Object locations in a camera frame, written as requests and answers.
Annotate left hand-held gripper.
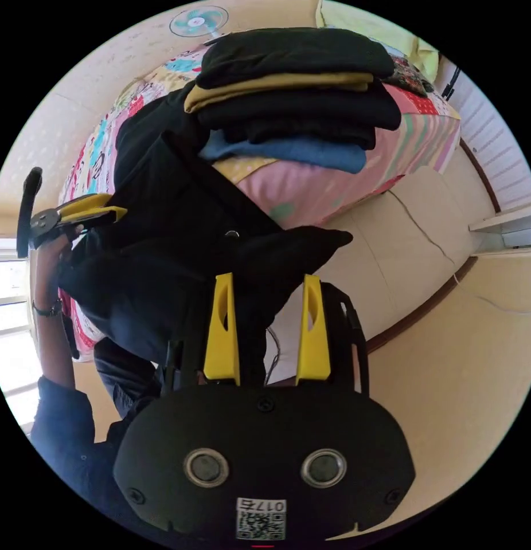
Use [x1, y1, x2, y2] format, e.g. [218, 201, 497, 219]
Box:
[29, 193, 128, 251]

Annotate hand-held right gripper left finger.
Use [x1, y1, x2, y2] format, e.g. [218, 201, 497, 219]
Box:
[203, 273, 241, 386]

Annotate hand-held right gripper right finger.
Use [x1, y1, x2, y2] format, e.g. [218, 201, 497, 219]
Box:
[295, 274, 332, 386]

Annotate black long pants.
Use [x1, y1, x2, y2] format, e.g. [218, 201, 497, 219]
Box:
[57, 81, 355, 372]

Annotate person's left forearm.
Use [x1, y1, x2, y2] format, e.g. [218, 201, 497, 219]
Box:
[32, 297, 76, 390]

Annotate person's left hand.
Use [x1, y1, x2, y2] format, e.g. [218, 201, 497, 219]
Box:
[34, 225, 85, 304]

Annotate window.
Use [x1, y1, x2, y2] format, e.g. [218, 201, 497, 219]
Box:
[0, 235, 44, 398]

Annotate bed with colourful printed quilt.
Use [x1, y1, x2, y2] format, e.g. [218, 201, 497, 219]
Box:
[58, 42, 463, 358]

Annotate person's body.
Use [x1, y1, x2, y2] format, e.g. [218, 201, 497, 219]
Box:
[30, 338, 174, 523]

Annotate white fan with teal blades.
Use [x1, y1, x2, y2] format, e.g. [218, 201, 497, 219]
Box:
[169, 6, 230, 46]

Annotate pile of clothes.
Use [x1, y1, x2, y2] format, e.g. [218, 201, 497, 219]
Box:
[183, 27, 404, 174]

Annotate dark floral cushion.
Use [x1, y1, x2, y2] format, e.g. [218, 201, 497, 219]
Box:
[380, 53, 436, 99]

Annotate pale yellow blanket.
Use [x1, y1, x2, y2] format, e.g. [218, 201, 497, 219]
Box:
[315, 0, 441, 83]

